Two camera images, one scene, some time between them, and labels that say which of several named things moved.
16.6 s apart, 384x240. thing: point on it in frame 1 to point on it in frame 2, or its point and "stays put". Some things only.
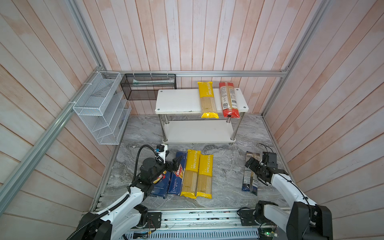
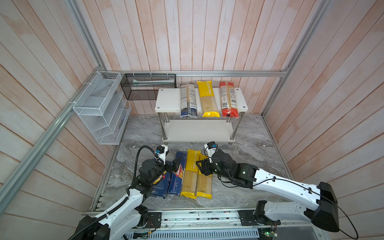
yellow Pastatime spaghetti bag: [204, 179] stays put
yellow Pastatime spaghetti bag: [190, 176] stays put
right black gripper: [252, 165] to [205, 164]
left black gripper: [175, 165] stays put
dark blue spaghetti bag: [250, 179] to [188, 100]
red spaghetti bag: [229, 100] stays put
